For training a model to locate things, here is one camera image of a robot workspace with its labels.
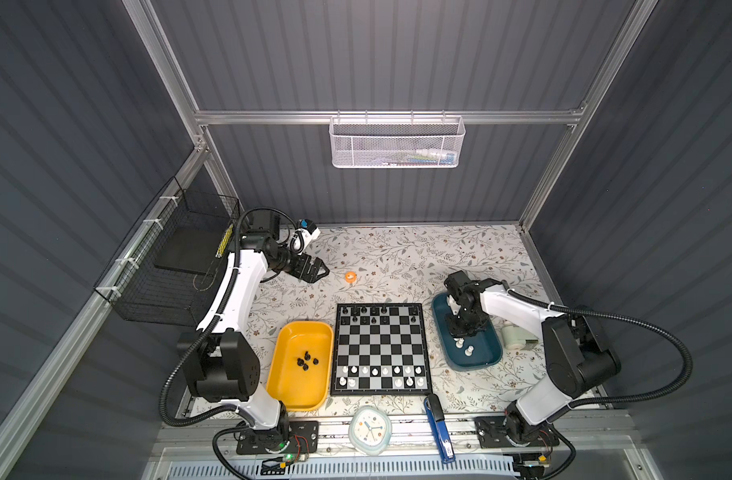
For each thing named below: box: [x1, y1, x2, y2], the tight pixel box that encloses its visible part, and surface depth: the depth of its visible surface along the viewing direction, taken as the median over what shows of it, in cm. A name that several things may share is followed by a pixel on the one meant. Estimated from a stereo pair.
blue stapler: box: [424, 394, 456, 464], surface depth 73 cm
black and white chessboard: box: [330, 303, 433, 396], surface depth 88 cm
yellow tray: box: [266, 321, 334, 412], surface depth 86 cm
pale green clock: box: [348, 405, 393, 455], surface depth 74 cm
